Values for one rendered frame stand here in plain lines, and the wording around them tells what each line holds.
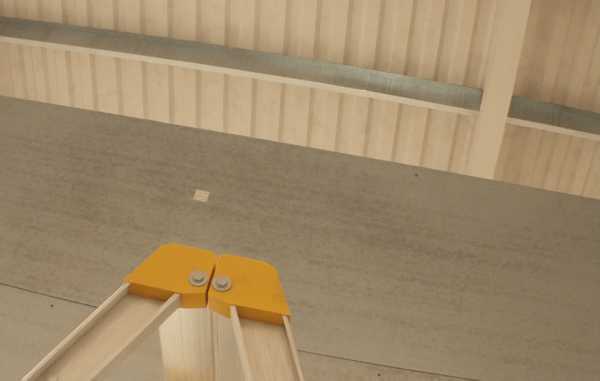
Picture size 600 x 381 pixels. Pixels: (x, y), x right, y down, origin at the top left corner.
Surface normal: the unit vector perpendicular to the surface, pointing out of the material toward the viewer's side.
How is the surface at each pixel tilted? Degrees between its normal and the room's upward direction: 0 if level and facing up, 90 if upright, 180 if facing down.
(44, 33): 90
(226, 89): 131
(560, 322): 90
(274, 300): 90
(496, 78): 177
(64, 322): 90
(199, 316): 180
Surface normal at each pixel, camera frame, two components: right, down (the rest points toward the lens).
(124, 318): 0.08, -0.70
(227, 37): 0.62, 0.57
